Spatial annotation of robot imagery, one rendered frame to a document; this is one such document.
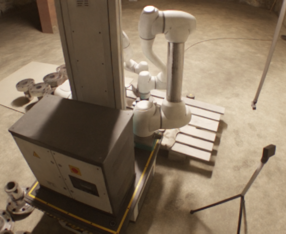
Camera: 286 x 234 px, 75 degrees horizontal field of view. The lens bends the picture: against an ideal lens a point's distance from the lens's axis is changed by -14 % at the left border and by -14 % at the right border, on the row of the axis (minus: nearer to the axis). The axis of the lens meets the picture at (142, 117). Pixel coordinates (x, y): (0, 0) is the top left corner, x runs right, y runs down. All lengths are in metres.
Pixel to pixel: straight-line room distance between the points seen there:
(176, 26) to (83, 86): 0.62
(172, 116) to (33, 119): 0.82
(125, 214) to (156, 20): 1.09
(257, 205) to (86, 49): 1.66
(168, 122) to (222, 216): 0.84
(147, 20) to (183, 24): 0.20
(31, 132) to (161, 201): 1.09
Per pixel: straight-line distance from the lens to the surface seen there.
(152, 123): 1.36
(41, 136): 1.03
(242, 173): 2.02
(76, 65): 1.20
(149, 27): 1.20
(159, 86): 1.60
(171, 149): 1.83
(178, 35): 1.21
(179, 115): 1.37
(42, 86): 2.70
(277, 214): 1.93
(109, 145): 0.90
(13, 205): 1.89
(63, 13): 1.13
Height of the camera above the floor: 1.49
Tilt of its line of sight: 39 degrees down
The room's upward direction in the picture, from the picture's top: straight up
